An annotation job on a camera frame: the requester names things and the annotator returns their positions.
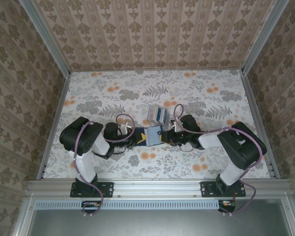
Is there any blue leather card holder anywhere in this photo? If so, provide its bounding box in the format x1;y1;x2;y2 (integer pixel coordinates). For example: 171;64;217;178
133;124;163;148

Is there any clear acrylic card stand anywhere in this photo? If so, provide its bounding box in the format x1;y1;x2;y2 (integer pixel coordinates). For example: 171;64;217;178
147;105;170;125

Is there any floral patterned table cover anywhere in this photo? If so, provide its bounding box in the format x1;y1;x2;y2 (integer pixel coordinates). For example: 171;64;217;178
43;70;271;179

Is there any small black electronics board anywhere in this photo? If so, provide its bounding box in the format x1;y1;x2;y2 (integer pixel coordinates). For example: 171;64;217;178
218;199;236;212
81;200;101;211

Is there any grey metal panel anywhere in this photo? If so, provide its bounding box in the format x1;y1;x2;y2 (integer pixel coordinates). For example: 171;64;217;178
27;208;291;236

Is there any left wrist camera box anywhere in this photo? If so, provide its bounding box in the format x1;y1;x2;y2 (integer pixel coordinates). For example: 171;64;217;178
118;122;133;135

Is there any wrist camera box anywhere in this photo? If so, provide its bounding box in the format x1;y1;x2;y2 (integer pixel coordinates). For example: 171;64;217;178
171;119;185;131
118;122;133;135

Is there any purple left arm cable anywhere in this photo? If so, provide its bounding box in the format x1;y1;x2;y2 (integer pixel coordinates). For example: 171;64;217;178
73;114;136;218

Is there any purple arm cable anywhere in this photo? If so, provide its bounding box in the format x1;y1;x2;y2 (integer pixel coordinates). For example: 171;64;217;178
173;103;265;217
73;114;136;218

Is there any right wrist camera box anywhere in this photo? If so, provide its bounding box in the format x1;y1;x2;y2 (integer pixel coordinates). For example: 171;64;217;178
171;119;185;131

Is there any long aluminium base rail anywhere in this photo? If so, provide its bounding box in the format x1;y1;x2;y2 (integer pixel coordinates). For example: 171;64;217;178
27;179;291;198

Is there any aluminium table side rail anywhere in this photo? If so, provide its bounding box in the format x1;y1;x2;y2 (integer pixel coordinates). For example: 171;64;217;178
239;70;281;179
36;72;72;179

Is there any slotted grey cable duct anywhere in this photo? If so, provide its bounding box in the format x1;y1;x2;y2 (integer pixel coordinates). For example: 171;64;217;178
35;199;236;211

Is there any aluminium table end rail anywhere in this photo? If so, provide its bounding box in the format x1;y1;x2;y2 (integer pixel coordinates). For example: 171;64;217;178
70;68;243;74

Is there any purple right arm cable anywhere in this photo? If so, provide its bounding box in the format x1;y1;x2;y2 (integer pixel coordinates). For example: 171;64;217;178
173;103;265;217

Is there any aluminium frame post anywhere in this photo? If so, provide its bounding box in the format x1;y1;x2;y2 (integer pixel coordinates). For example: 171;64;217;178
19;0;72;76
240;0;290;76

